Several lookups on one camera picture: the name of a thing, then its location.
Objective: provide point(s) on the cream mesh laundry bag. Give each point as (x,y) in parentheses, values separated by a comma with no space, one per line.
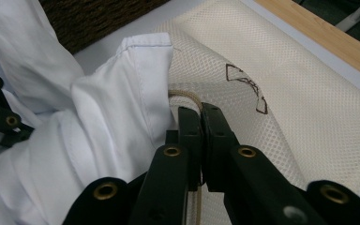
(293,109)

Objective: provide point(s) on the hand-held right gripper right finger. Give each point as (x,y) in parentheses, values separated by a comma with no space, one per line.
(250,187)

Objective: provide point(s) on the white desk frame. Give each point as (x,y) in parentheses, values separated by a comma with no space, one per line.
(356,15)

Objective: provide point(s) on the white shirt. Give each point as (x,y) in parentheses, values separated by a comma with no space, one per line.
(106,109)

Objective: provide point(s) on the brown wicker basket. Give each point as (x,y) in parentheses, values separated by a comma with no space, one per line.
(90,18)

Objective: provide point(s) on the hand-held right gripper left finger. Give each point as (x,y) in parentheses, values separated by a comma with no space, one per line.
(168,181)

